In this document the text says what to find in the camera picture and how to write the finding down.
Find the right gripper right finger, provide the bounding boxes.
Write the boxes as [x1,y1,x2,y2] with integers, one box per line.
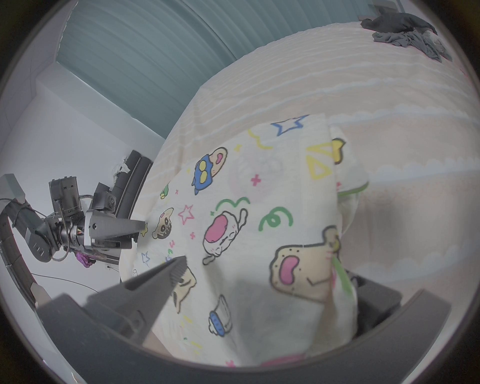
[347,274,404,339]

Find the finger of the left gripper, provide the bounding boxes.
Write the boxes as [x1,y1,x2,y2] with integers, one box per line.
[92,238,134,250]
[90,212,146,239]

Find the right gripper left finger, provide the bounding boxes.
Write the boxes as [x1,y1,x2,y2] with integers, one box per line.
[87,256,187,346]

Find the white printed pyjama top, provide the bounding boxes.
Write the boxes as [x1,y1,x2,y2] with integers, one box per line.
[133,114,370,368]

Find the purple plastic bag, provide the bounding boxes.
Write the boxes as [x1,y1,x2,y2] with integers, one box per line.
[75,250,97,268]

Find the black chest of drawers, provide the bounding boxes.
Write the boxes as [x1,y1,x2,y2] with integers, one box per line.
[112,150,154,222]

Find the blue-green curtain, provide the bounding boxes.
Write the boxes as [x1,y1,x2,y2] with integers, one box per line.
[183,0,380,61]
[56,0,241,140]

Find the bed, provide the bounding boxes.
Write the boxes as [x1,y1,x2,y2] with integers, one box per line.
[119,17,480,361]

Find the dark grey garment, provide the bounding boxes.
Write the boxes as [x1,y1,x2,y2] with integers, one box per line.
[372,30,453,63]

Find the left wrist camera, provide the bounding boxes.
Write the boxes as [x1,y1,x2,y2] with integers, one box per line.
[92,182,117,211]

